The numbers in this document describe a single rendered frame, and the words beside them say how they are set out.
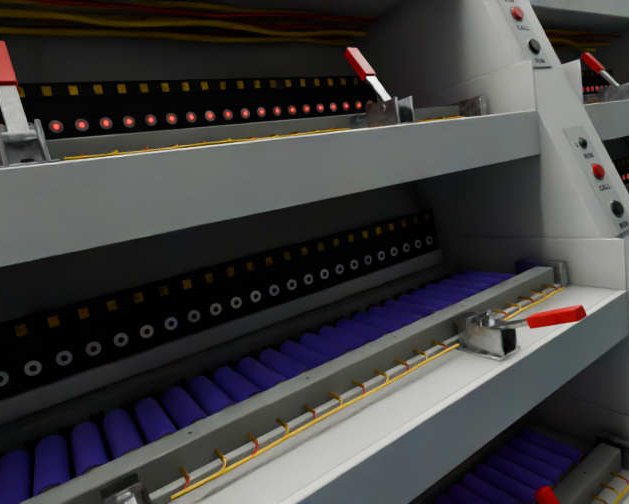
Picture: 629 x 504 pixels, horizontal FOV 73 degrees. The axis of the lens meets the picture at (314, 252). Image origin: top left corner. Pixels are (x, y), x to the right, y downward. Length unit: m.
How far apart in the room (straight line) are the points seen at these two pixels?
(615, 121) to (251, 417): 0.56
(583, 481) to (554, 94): 0.39
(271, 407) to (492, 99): 0.40
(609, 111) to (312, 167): 0.44
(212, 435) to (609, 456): 0.40
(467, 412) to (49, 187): 0.28
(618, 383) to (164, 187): 0.47
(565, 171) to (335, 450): 0.36
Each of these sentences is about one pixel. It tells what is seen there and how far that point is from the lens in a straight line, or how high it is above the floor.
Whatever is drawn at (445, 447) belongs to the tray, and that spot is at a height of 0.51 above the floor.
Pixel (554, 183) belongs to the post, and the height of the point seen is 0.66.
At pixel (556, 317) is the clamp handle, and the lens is 0.32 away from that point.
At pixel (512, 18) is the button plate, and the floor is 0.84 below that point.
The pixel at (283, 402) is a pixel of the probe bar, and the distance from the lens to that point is 0.29.
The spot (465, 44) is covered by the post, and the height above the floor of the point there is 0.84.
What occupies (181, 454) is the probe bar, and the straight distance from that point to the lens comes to 0.27.
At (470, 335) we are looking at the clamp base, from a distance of 0.36.
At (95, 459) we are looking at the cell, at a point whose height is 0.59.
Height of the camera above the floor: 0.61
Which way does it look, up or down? 9 degrees up
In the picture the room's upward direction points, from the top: 21 degrees counter-clockwise
